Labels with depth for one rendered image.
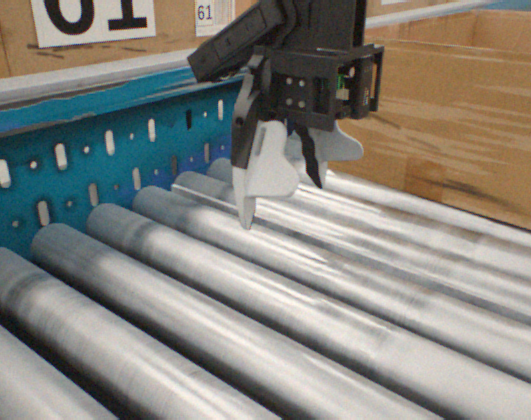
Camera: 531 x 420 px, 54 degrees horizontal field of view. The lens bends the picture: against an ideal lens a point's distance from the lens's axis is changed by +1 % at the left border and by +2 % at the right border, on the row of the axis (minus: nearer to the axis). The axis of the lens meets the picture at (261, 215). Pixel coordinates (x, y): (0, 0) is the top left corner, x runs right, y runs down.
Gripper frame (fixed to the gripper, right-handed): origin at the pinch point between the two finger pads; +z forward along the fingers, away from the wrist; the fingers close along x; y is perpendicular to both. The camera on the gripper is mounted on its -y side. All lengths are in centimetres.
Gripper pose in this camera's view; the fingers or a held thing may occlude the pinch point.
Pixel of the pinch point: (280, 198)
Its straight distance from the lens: 48.1
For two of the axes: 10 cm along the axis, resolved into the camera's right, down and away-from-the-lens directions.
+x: 6.3, -3.5, 7.0
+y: 7.8, 2.8, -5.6
